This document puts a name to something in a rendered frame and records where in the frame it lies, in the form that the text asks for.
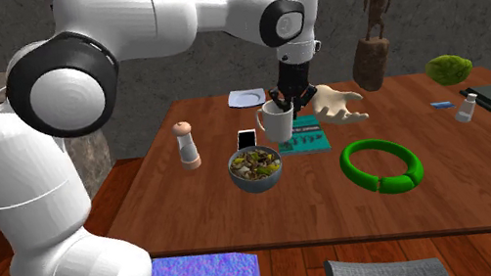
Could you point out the green lumpy ball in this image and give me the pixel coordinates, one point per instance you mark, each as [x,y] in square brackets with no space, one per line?
[449,70]

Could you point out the wooden table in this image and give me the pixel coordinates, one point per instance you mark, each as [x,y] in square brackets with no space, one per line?
[462,174]

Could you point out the white mug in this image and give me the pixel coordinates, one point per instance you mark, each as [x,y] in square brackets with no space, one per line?
[278,125]

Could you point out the grey bowl of food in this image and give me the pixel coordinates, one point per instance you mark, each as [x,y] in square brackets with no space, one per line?
[256,179]

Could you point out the beige hand model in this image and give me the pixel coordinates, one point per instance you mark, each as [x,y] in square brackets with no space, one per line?
[334,103]

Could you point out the white plate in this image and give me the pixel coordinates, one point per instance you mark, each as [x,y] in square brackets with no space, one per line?
[246,98]

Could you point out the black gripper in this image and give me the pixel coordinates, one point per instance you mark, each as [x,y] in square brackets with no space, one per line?
[293,75]

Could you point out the teal book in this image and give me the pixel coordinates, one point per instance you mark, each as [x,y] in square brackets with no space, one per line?
[313,140]

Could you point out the white salt shaker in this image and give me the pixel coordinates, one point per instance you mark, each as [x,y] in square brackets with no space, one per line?
[465,112]

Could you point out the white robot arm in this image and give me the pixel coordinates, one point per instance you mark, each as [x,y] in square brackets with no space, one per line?
[35,186]

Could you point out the blue card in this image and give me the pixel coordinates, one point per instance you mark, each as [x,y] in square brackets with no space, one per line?
[442,105]

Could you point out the brown wooden figure statue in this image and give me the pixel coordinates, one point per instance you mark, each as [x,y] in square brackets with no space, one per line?
[370,64]

